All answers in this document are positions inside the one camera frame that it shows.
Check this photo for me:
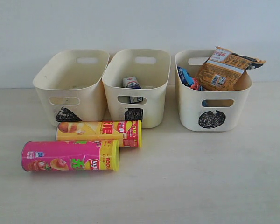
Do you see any cream bin triangle mark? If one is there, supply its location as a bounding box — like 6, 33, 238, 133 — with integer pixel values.
33, 50, 110, 126

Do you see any pink Lays chips can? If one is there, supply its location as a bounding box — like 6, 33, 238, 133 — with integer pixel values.
21, 140, 119, 171

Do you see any blue noodle packet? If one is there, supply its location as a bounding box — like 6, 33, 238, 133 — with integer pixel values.
176, 66, 224, 108

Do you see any yellow Lays chips can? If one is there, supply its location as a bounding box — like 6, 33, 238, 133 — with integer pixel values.
56, 120, 142, 148

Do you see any cream bin circle mark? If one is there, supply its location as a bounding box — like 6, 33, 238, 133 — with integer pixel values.
175, 47, 264, 132

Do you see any cream bin square mark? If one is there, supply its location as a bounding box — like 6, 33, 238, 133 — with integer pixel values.
102, 49, 171, 128

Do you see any orange noodle packet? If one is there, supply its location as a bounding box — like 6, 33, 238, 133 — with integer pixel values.
196, 46, 266, 91

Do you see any small white blue packet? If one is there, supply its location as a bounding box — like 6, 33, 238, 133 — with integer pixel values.
122, 77, 143, 104

